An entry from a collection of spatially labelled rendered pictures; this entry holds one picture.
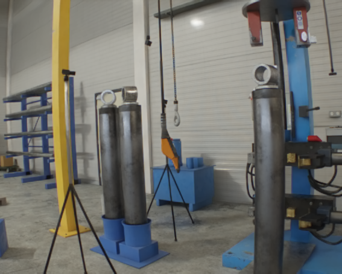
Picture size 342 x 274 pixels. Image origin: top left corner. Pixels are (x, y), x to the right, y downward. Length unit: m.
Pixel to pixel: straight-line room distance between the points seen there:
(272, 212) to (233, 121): 3.00
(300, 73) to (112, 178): 2.03
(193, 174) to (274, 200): 2.55
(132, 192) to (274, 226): 1.33
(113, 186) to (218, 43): 3.10
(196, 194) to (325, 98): 2.30
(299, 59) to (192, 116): 2.87
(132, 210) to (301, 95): 1.86
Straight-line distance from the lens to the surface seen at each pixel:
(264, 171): 2.07
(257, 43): 2.55
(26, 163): 10.02
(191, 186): 4.57
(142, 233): 2.93
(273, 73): 2.12
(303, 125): 2.87
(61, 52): 3.94
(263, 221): 2.15
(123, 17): 6.88
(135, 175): 2.82
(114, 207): 3.12
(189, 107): 5.39
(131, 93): 2.84
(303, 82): 2.89
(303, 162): 2.34
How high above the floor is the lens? 1.24
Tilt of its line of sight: 1 degrees down
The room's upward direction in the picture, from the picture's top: 3 degrees counter-clockwise
